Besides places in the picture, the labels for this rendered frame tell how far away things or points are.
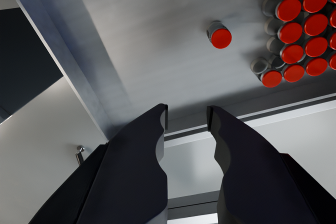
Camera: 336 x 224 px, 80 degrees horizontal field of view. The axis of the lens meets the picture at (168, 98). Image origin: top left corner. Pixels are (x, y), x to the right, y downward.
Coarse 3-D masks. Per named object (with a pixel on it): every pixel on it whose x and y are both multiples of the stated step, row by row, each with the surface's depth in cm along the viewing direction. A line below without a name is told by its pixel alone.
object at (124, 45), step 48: (48, 0) 24; (96, 0) 24; (144, 0) 24; (192, 0) 23; (240, 0) 23; (48, 48) 24; (96, 48) 27; (144, 48) 26; (192, 48) 26; (240, 48) 25; (96, 96) 30; (144, 96) 30; (192, 96) 29; (240, 96) 29; (288, 96) 26
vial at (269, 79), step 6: (258, 60) 25; (264, 60) 25; (252, 66) 25; (258, 66) 24; (264, 66) 23; (270, 66) 23; (258, 72) 24; (264, 72) 22; (270, 72) 22; (276, 72) 22; (258, 78) 24; (264, 78) 22; (270, 78) 22; (276, 78) 22; (264, 84) 23; (270, 84) 23; (276, 84) 23
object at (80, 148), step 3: (78, 147) 156; (81, 147) 156; (78, 150) 154; (81, 150) 157; (75, 153) 153; (78, 153) 151; (78, 156) 151; (81, 156) 153; (78, 159) 151; (81, 159) 152; (78, 162) 152; (81, 162) 152
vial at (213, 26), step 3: (213, 21) 24; (216, 21) 23; (219, 21) 24; (210, 24) 23; (213, 24) 23; (216, 24) 22; (219, 24) 22; (222, 24) 22; (207, 27) 24; (210, 27) 22; (213, 27) 22; (216, 27) 21; (219, 27) 21; (222, 27) 21; (225, 27) 21; (207, 30) 23; (210, 30) 22; (213, 30) 21; (210, 33) 22; (210, 36) 22; (210, 39) 22
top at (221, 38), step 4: (220, 28) 20; (224, 28) 20; (216, 32) 20; (220, 32) 20; (224, 32) 20; (228, 32) 20; (212, 36) 21; (216, 36) 21; (220, 36) 20; (224, 36) 20; (228, 36) 20; (212, 40) 21; (216, 40) 21; (220, 40) 21; (224, 40) 21; (228, 40) 21; (212, 44) 21; (216, 44) 21; (220, 44) 21; (224, 44) 21; (228, 44) 21; (220, 48) 21
